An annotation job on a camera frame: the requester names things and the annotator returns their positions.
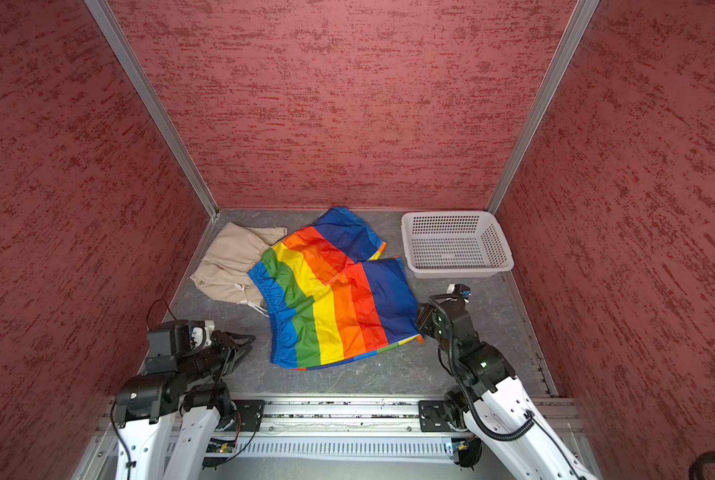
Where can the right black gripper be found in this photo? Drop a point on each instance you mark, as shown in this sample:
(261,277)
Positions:
(426,317)

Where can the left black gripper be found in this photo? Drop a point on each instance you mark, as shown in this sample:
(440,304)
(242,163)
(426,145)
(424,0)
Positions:
(230,350)

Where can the beige drawstring shorts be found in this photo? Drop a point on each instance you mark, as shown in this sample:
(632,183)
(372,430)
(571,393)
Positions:
(222,273)

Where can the colourful blue orange shorts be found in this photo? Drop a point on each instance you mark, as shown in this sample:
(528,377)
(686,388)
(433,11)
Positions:
(331,295)

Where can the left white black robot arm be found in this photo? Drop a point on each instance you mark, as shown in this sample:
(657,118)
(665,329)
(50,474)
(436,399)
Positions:
(177,417)

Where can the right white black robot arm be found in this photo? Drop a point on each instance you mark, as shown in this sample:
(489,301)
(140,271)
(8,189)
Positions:
(490,401)

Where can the white perforated plastic basket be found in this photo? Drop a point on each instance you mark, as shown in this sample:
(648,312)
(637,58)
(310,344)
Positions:
(455,244)

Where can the left small circuit board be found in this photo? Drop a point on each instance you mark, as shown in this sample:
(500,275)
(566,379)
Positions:
(221,446)

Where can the small circuit board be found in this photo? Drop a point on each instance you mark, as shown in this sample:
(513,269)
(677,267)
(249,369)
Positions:
(466,447)
(221,446)

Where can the right small circuit board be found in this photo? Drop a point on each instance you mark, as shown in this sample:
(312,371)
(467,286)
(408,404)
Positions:
(466,447)

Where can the right corner aluminium profile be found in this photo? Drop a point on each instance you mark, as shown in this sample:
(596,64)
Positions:
(578,22)

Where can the corner aluminium profile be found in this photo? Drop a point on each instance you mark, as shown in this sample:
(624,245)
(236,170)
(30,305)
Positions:
(105,19)
(578,22)

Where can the left corner aluminium profile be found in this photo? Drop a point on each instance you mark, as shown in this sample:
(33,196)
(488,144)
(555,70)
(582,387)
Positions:
(105,19)

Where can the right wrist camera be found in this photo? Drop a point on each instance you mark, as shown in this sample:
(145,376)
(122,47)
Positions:
(459,291)

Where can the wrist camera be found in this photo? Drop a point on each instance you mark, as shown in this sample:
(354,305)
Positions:
(179,338)
(459,291)

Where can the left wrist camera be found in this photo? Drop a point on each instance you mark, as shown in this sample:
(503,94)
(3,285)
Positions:
(179,338)

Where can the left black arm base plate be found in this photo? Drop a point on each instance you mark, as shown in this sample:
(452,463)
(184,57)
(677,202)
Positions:
(247,415)

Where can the aluminium mounting rail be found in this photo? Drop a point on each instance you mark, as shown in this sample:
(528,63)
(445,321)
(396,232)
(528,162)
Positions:
(333,415)

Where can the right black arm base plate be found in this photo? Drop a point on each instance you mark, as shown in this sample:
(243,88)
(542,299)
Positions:
(438,416)

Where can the white slotted cable duct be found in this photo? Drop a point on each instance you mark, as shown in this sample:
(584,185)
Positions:
(401,449)

